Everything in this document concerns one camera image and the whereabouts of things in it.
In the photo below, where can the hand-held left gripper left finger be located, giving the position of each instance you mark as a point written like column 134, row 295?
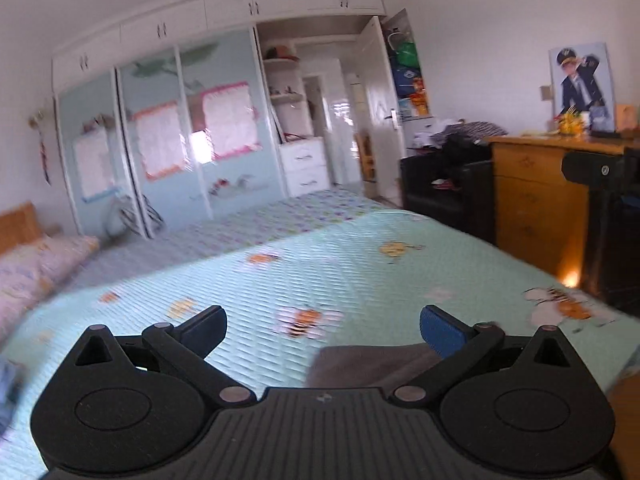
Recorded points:
column 202, row 332

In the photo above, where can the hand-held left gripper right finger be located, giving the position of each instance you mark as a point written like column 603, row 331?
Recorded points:
column 442, row 332

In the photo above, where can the grey knit sweater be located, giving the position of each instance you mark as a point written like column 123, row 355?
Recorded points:
column 370, row 365

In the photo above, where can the pile of clothes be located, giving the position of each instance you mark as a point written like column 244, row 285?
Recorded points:
column 460, row 137

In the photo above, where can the wooden dresser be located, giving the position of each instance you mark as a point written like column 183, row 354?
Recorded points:
column 535, row 200

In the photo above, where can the dotted purple bed sheet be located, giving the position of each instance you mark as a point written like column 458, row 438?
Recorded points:
column 240, row 230

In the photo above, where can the bee print quilted bedspread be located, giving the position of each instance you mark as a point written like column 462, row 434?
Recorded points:
column 350, row 270

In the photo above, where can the yellow toy figures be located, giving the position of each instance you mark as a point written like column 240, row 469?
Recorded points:
column 574, row 122

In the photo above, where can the black armchair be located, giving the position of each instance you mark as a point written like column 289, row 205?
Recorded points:
column 440, row 200

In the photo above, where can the sliding door wardrobe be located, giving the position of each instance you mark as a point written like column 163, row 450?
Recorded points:
column 165, row 195

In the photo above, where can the floral pillow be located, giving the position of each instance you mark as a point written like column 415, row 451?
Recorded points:
column 40, row 270

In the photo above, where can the wooden chair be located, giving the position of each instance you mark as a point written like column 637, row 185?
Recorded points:
column 366, row 157

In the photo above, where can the white drawer cabinet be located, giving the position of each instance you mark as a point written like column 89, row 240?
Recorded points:
column 304, row 167

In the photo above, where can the pink bordered poster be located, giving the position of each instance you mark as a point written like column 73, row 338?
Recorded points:
column 160, row 140
column 231, row 120

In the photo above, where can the blue framed chart poster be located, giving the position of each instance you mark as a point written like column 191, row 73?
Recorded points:
column 95, row 165

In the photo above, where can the light blue crumpled cloth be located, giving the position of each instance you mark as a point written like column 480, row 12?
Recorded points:
column 10, row 395

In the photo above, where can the wooden headboard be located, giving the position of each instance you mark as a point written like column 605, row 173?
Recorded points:
column 17, row 227

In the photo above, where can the white door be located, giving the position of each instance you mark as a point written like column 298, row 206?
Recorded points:
column 382, row 110

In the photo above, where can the red hanging ornament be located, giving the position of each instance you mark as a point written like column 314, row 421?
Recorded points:
column 45, row 155

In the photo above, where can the colourful hanging bags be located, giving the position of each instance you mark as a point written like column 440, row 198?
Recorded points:
column 407, row 75

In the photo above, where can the uniformed child wall poster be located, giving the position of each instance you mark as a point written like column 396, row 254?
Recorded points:
column 580, row 85

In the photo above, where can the wall lamp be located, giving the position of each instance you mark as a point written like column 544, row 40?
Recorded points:
column 39, row 119

